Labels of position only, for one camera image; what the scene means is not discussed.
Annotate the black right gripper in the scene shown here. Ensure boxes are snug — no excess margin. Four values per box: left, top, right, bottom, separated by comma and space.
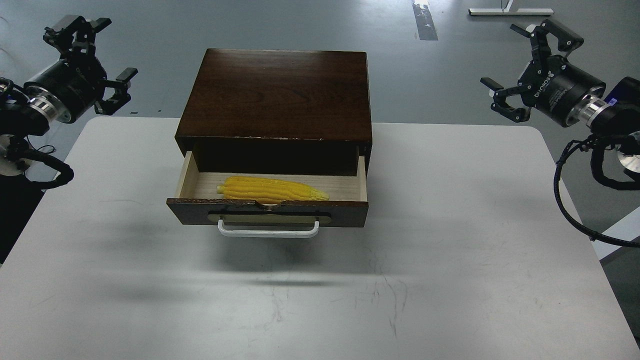
480, 18, 607, 128

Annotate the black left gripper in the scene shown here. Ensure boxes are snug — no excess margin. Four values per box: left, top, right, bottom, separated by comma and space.
23, 14, 138, 124

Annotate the wooden drawer with white handle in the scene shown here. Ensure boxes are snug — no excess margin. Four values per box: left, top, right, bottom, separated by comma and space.
166, 152, 369, 238

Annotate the yellow corn cob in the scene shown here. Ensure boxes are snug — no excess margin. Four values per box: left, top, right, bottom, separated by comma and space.
215, 175, 330, 205

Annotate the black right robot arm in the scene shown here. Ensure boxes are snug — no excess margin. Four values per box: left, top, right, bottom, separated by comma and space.
480, 19, 639, 191

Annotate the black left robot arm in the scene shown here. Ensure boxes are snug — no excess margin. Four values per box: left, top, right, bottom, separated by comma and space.
0, 14, 138, 262

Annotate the white metal stand base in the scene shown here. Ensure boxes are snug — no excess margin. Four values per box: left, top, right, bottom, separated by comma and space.
467, 0, 555, 17

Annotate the dark wooden cabinet box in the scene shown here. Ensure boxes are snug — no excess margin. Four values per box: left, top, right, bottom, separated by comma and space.
174, 48, 373, 176

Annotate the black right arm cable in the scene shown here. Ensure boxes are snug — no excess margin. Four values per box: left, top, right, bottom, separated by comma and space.
553, 136, 640, 249

